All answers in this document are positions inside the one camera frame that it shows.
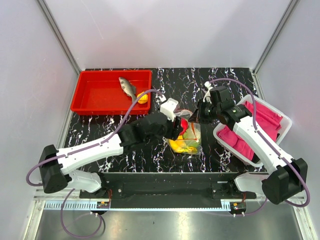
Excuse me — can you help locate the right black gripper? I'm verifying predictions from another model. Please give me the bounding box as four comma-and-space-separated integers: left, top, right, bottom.
188, 98, 221, 125

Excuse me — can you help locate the red fake apple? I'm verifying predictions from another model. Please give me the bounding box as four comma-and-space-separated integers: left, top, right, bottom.
180, 118, 189, 135

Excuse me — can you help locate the clear zip top bag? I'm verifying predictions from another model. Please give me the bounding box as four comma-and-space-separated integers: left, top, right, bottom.
166, 109, 202, 155

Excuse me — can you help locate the yellow orange fake fruit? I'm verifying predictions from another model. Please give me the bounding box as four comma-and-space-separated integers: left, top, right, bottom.
136, 91, 149, 105

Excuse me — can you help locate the grey fake fish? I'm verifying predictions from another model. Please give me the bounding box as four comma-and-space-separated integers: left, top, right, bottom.
118, 77, 137, 103

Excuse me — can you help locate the yellow fake banana bunch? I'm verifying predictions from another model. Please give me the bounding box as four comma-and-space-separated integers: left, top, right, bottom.
167, 135, 199, 155

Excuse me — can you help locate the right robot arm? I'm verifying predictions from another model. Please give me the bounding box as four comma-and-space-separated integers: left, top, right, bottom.
189, 82, 310, 207

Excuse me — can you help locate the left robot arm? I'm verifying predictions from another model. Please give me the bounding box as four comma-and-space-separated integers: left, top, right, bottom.
39, 112, 184, 198

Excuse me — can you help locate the green fake cabbage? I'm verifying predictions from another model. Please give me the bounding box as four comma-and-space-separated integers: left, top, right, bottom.
182, 128, 197, 141

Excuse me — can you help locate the pink cloth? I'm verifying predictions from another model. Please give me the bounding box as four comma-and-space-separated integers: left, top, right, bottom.
217, 101, 283, 161

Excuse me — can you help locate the white plastic basket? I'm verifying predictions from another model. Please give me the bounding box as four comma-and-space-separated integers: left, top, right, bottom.
213, 97, 292, 169

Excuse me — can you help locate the red plastic bin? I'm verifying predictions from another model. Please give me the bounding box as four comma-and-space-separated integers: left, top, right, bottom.
70, 69, 152, 116

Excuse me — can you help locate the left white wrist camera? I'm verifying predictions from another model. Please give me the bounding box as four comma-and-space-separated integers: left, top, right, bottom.
159, 98, 179, 122

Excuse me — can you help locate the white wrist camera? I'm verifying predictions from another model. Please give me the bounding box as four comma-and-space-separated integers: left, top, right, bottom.
203, 81, 213, 104
159, 98, 179, 122

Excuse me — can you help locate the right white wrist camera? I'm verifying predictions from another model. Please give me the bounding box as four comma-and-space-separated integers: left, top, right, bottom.
203, 81, 213, 104

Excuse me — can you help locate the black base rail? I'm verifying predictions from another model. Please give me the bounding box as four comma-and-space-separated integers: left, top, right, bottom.
79, 172, 257, 200

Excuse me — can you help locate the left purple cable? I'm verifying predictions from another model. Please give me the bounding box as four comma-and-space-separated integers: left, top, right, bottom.
25, 89, 167, 238

